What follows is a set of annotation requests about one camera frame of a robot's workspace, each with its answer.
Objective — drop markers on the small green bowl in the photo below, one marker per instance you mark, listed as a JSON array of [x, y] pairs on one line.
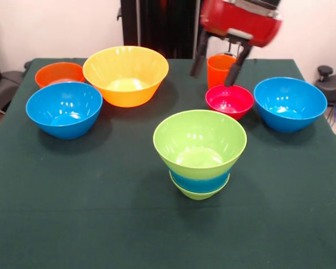
[[198, 195]]

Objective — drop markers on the black chair base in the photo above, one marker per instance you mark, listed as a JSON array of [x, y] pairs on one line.
[[333, 87]]

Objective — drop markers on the large yellow bowl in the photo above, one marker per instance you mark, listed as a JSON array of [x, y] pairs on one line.
[[125, 89]]

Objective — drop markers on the orange bowl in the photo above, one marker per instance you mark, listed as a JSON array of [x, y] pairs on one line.
[[55, 71]]

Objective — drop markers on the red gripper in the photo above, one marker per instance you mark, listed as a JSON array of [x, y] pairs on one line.
[[240, 19]]

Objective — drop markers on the small pink bowl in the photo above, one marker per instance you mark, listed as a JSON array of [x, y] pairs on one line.
[[229, 103]]

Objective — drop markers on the orange cup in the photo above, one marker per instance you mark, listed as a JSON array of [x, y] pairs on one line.
[[215, 73]]

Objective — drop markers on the small ribbed blue bowl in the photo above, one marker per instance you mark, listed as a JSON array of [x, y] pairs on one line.
[[198, 182]]

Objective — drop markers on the grey base leg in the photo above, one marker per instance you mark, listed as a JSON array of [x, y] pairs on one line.
[[5, 84]]

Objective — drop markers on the large blue bowl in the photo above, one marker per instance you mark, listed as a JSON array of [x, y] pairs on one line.
[[44, 103], [289, 101]]

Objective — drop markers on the large green bowl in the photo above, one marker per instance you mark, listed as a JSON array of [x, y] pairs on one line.
[[184, 134]]

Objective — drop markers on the dark green table cloth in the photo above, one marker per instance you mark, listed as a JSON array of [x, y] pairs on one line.
[[100, 224]]

